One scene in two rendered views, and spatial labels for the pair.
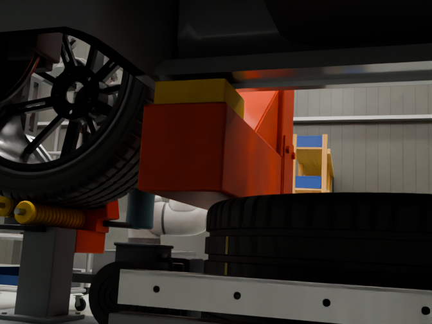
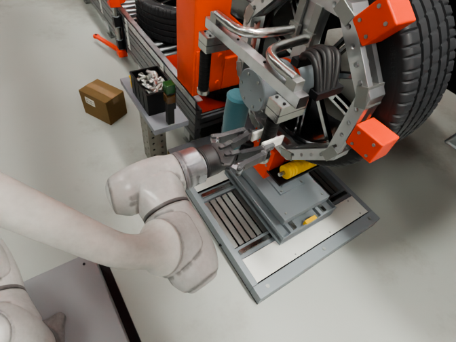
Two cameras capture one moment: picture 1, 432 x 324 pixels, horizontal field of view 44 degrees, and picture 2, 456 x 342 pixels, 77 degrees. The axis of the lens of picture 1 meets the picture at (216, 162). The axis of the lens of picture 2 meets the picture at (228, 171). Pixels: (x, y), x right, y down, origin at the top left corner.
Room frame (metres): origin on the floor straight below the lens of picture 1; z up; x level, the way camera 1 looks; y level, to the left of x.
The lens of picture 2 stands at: (2.43, 0.69, 1.35)
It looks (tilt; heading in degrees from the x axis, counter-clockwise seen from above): 50 degrees down; 211
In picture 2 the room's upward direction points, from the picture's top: 11 degrees clockwise
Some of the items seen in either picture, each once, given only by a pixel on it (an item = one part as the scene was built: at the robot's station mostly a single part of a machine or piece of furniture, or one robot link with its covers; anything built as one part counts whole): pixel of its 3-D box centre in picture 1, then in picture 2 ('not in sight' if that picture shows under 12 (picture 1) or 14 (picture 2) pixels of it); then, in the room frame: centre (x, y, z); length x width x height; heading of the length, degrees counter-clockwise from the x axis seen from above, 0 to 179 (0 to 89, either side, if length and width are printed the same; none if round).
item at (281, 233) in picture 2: not in sight; (277, 188); (1.45, 0.43, 0.13); 0.50 x 0.36 x 0.10; 72
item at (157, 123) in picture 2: not in sight; (153, 100); (1.69, -0.26, 0.44); 0.43 x 0.17 x 0.03; 72
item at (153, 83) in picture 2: not in sight; (153, 89); (1.69, -0.24, 0.51); 0.20 x 0.14 x 0.13; 72
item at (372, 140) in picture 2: not in sight; (371, 140); (1.71, 0.68, 0.85); 0.09 x 0.08 x 0.07; 72
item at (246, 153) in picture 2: not in sight; (244, 154); (1.99, 0.46, 0.83); 0.11 x 0.01 x 0.04; 151
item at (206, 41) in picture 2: not in sight; (215, 39); (1.76, 0.15, 0.93); 0.09 x 0.05 x 0.05; 162
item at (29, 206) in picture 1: (52, 216); not in sight; (1.45, 0.43, 0.49); 0.29 x 0.06 x 0.06; 162
